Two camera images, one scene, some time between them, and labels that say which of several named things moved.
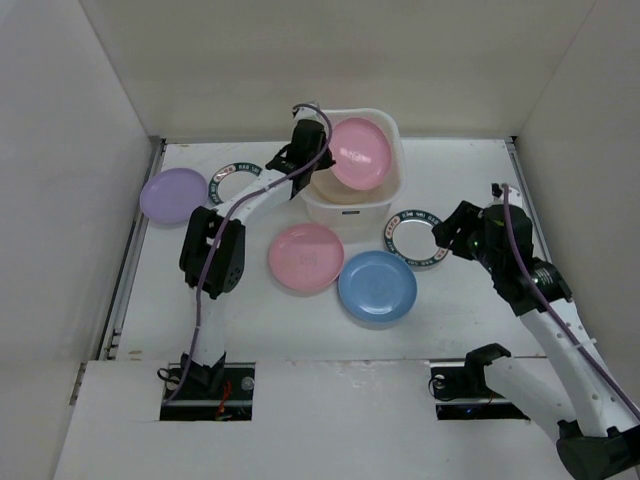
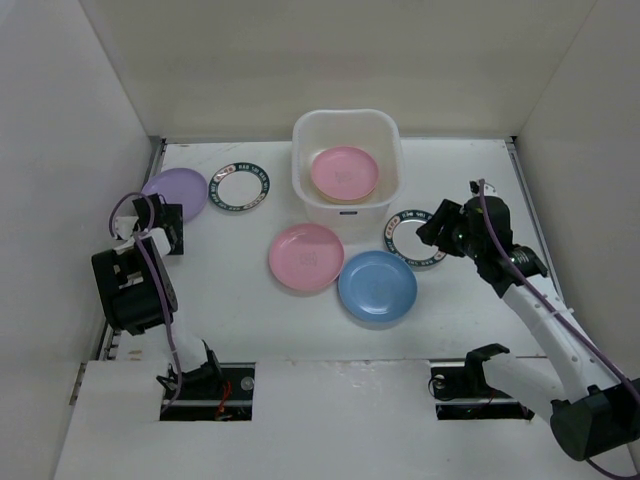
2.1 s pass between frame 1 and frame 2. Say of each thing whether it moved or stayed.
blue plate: stayed
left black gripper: moved
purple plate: stayed
